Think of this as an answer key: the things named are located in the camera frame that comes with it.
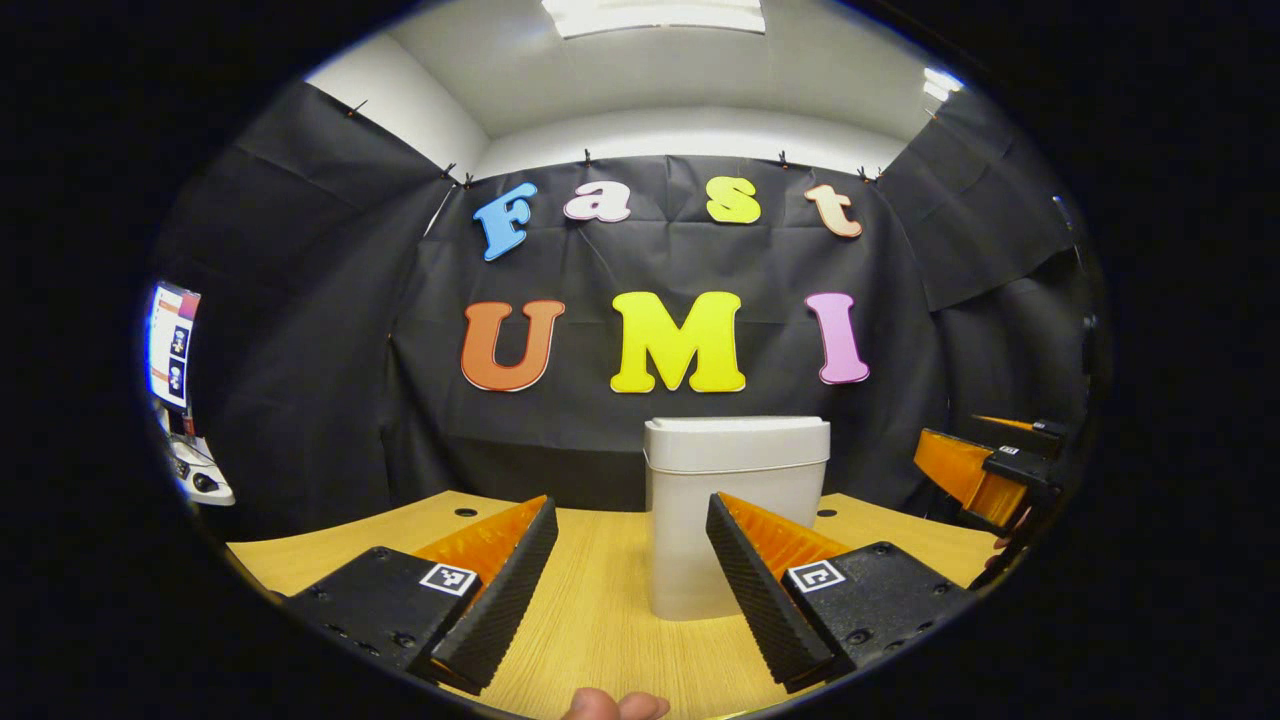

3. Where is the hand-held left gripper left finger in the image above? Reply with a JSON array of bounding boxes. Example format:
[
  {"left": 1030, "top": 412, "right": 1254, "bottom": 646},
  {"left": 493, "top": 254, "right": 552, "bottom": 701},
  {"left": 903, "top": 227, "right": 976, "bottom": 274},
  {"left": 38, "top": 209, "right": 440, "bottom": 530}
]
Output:
[{"left": 285, "top": 495, "right": 559, "bottom": 696}]

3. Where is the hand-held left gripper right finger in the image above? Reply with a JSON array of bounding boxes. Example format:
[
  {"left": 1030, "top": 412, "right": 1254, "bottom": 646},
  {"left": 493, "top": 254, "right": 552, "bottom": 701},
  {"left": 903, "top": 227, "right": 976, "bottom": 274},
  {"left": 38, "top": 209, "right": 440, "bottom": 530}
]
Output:
[{"left": 706, "top": 491, "right": 976, "bottom": 694}]

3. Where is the white desktop garbage bin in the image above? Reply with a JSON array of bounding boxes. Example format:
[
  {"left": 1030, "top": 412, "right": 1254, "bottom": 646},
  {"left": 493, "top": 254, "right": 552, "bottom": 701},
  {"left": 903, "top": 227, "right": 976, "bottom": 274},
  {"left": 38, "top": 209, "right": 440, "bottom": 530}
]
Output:
[{"left": 643, "top": 416, "right": 831, "bottom": 622}]

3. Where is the wooden desktop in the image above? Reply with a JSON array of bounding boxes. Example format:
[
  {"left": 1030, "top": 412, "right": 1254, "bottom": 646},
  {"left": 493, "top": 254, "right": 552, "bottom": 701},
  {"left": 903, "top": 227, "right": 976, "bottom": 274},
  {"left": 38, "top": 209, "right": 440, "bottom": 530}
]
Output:
[{"left": 225, "top": 490, "right": 1001, "bottom": 720}]

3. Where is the black backdrop cloth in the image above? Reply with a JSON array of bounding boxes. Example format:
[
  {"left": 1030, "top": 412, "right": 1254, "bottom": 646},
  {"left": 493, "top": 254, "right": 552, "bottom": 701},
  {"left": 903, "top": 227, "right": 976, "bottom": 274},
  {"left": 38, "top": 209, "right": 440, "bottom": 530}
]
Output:
[{"left": 150, "top": 80, "right": 1111, "bottom": 541}]

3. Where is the white side table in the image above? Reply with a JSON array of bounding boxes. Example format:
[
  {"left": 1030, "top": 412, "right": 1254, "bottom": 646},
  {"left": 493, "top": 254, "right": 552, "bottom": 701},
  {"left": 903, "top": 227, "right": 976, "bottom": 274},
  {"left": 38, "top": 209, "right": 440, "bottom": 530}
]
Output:
[{"left": 160, "top": 405, "right": 237, "bottom": 507}]

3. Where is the computer monitor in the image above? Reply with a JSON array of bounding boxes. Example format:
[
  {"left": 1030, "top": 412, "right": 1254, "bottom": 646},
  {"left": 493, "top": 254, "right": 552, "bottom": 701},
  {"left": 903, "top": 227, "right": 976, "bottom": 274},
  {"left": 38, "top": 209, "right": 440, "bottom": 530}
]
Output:
[{"left": 150, "top": 283, "right": 202, "bottom": 411}]

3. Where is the ceiling light panel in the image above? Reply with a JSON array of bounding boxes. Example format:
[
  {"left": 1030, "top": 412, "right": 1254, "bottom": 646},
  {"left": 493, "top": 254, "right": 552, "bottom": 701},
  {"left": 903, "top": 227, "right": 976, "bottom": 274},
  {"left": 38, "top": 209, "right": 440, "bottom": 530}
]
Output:
[{"left": 543, "top": 0, "right": 766, "bottom": 39}]

